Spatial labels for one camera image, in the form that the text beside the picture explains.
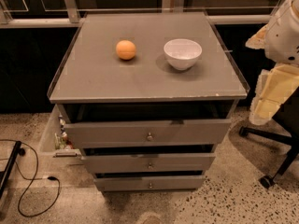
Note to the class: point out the grey top drawer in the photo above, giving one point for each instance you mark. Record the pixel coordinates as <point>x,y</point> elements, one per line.
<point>147,133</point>

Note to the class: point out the grey drawer cabinet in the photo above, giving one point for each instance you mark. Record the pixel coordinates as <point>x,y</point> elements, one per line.
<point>94,85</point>

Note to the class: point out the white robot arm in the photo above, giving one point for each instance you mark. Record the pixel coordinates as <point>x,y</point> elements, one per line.
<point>279,39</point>

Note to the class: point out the grey drawer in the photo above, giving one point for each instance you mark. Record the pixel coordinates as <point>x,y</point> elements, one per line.
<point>148,163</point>
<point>147,133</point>
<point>149,183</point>

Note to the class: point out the black office chair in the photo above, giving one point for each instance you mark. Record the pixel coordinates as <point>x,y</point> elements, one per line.
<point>288,118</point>

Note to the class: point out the grey bottom drawer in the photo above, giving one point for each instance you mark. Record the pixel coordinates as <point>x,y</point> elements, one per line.
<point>149,183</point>

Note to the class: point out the grey middle drawer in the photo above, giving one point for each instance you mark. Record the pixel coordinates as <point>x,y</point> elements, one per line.
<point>148,163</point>

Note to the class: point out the orange ball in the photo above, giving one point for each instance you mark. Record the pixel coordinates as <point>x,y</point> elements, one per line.
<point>126,50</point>

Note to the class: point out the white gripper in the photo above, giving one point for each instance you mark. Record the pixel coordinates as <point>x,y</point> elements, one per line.
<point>282,36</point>

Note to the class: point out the black flat device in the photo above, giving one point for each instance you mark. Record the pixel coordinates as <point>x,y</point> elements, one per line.
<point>4,175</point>

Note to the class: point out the clear plastic storage bin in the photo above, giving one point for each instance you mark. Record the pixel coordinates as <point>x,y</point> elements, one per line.
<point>53,141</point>

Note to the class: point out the metal window frame rail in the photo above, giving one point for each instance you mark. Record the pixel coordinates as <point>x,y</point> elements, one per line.
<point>69,13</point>

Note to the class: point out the white bowl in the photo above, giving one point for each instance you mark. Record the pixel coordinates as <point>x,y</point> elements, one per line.
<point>181,53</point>

